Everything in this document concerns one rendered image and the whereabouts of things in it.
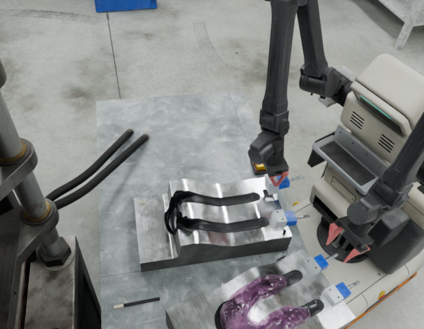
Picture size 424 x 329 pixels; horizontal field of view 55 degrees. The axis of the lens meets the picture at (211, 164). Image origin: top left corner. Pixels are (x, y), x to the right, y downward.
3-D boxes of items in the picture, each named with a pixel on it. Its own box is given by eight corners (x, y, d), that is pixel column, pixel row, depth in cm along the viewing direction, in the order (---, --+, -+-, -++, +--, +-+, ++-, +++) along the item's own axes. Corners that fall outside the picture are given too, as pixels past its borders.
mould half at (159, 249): (265, 191, 157) (272, 168, 146) (287, 250, 140) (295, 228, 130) (134, 207, 148) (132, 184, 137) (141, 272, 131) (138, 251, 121)
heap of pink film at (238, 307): (281, 270, 128) (285, 258, 122) (315, 320, 118) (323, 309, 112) (209, 307, 119) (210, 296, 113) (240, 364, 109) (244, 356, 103)
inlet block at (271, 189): (300, 177, 144) (300, 166, 140) (305, 187, 140) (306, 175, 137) (264, 185, 143) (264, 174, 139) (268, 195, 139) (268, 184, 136)
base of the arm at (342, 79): (357, 85, 138) (332, 66, 144) (348, 78, 131) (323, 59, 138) (340, 105, 141) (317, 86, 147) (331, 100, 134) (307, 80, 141)
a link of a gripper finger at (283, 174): (268, 192, 135) (268, 172, 129) (262, 178, 140) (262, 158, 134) (288, 188, 135) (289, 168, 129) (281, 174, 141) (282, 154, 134)
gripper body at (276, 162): (270, 175, 129) (270, 158, 124) (260, 155, 137) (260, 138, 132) (289, 172, 130) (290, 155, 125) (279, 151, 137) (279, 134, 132)
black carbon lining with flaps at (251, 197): (257, 194, 146) (261, 177, 139) (270, 232, 136) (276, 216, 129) (161, 206, 140) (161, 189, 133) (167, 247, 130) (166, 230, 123)
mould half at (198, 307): (299, 256, 139) (307, 239, 130) (350, 324, 124) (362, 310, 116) (166, 323, 120) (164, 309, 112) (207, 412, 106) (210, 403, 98)
